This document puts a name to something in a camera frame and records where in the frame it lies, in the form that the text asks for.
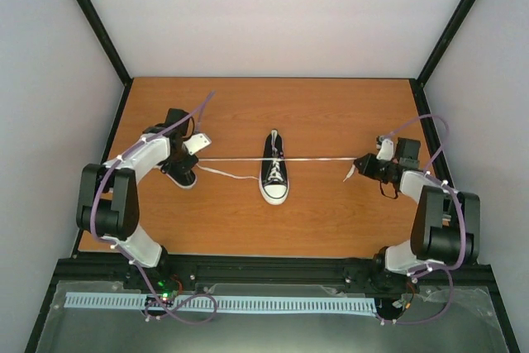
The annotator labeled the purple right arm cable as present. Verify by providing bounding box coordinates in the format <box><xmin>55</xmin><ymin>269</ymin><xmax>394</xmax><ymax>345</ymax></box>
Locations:
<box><xmin>378</xmin><ymin>114</ymin><xmax>476</xmax><ymax>326</ymax></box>

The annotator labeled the black corner frame post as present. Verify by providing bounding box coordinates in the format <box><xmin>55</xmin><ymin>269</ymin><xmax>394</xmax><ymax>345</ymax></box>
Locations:
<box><xmin>417</xmin><ymin>0</ymin><xmax>477</xmax><ymax>88</ymax></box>
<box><xmin>75</xmin><ymin>0</ymin><xmax>132</xmax><ymax>87</ymax></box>

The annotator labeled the black right corner frame post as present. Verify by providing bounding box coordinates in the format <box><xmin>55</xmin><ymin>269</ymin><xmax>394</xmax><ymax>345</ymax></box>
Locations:
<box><xmin>417</xmin><ymin>0</ymin><xmax>477</xmax><ymax>88</ymax></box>

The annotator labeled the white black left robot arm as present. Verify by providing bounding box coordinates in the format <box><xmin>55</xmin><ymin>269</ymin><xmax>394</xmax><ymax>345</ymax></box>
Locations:
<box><xmin>76</xmin><ymin>108</ymin><xmax>198</xmax><ymax>289</ymax></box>

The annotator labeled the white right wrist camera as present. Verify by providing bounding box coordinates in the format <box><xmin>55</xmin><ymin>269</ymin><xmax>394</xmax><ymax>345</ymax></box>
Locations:
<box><xmin>376</xmin><ymin>136</ymin><xmax>395</xmax><ymax>161</ymax></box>

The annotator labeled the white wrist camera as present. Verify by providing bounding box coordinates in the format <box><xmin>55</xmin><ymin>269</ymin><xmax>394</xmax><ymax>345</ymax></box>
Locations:
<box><xmin>376</xmin><ymin>136</ymin><xmax>395</xmax><ymax>161</ymax></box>
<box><xmin>183</xmin><ymin>133</ymin><xmax>212</xmax><ymax>155</ymax></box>

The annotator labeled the black canvas sneaker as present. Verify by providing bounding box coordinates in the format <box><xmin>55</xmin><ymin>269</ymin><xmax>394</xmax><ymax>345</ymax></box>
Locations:
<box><xmin>158</xmin><ymin>161</ymin><xmax>197</xmax><ymax>189</ymax></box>
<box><xmin>259</xmin><ymin>129</ymin><xmax>289</xmax><ymax>205</ymax></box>

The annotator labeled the light blue slotted cable duct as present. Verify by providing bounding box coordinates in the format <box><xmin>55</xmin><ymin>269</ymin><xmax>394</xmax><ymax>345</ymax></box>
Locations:
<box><xmin>64</xmin><ymin>292</ymin><xmax>376</xmax><ymax>317</ymax></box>

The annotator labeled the white shoelace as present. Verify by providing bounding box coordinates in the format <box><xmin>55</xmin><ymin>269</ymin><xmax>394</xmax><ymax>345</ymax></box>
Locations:
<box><xmin>202</xmin><ymin>156</ymin><xmax>355</xmax><ymax>166</ymax></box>

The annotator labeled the black aluminium frame rail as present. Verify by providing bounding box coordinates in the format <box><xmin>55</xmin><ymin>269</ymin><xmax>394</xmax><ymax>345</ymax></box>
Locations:
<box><xmin>53</xmin><ymin>256</ymin><xmax>495</xmax><ymax>288</ymax></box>

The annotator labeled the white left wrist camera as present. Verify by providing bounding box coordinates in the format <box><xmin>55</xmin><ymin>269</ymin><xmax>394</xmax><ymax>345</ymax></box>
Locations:
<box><xmin>183</xmin><ymin>133</ymin><xmax>212</xmax><ymax>155</ymax></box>

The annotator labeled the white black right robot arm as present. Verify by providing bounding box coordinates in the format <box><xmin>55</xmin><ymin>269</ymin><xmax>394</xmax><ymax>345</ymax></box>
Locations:
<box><xmin>353</xmin><ymin>137</ymin><xmax>480</xmax><ymax>277</ymax></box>

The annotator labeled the black left corner frame post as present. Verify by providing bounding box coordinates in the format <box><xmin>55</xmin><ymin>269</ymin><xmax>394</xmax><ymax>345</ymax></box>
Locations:
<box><xmin>75</xmin><ymin>0</ymin><xmax>132</xmax><ymax>87</ymax></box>

